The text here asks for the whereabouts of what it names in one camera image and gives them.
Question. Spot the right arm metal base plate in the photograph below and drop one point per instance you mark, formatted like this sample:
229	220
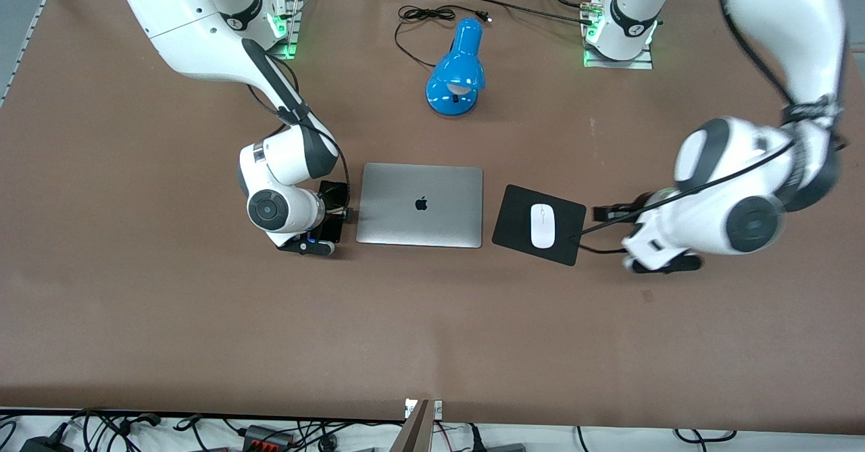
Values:
292	26

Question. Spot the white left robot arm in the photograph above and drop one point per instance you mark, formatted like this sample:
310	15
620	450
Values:
777	13

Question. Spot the black power adapter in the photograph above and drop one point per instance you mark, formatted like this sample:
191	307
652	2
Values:
47	444

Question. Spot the brown camera stand post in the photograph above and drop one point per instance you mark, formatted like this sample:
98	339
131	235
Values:
413	432

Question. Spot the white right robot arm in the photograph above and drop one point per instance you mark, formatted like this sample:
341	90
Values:
196	26

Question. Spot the blue desk lamp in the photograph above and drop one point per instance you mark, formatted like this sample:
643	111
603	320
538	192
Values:
459	67

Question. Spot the grey box with orange levers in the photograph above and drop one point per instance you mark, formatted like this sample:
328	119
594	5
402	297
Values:
267	437

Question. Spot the flat grey box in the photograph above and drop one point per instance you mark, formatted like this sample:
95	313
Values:
505	448

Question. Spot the white computer mouse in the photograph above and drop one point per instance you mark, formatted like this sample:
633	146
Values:
542	226

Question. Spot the black mouse pad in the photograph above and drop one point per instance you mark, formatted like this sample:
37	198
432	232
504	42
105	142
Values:
513	226

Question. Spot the silver closed laptop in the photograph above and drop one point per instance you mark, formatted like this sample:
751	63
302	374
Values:
419	222

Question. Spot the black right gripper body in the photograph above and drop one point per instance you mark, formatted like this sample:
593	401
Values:
331	209

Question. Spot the small metal post bracket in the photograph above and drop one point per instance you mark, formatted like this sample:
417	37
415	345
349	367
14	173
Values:
438	409

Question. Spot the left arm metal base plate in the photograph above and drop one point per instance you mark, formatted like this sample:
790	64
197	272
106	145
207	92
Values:
642	62

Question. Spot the black smartphone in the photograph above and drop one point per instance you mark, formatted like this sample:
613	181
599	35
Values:
334	188

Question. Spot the aluminium table edge rail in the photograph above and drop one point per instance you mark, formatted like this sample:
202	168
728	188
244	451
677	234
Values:
30	33

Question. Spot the black round plug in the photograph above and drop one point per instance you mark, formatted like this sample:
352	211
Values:
328	443

